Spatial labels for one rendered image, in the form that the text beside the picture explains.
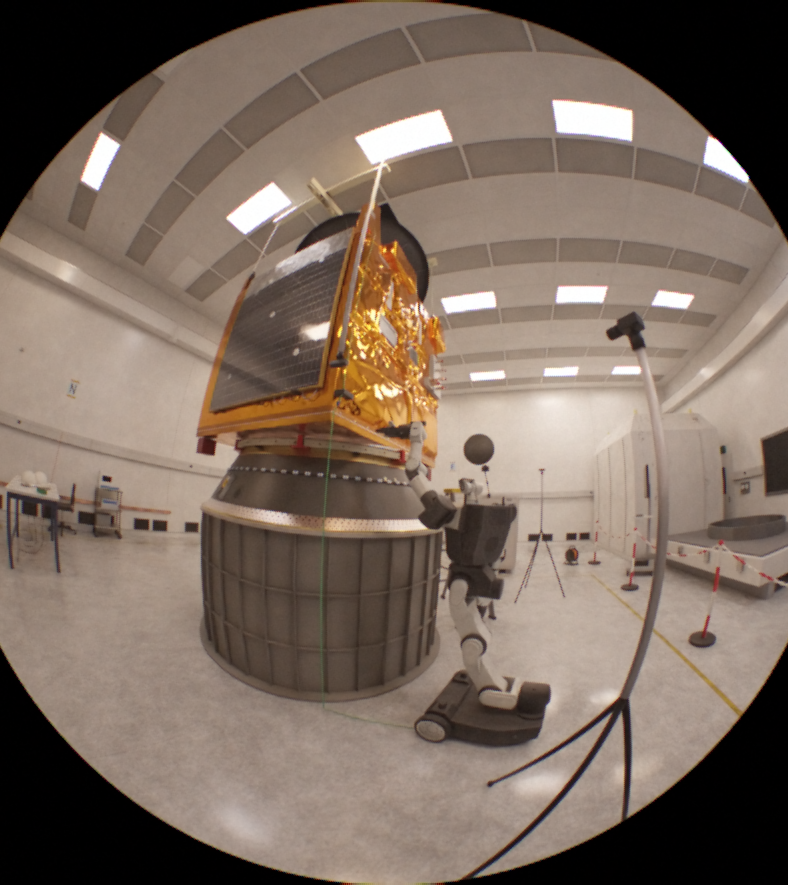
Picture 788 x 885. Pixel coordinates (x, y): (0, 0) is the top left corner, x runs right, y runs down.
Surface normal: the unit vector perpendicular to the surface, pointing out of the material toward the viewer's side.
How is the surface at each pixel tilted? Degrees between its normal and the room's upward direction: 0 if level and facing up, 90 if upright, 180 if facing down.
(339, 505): 62
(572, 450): 90
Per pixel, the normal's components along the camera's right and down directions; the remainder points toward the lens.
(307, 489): 0.14, -0.63
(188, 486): 0.91, -0.04
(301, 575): 0.14, -0.20
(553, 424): -0.40, -0.22
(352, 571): 0.43, -0.17
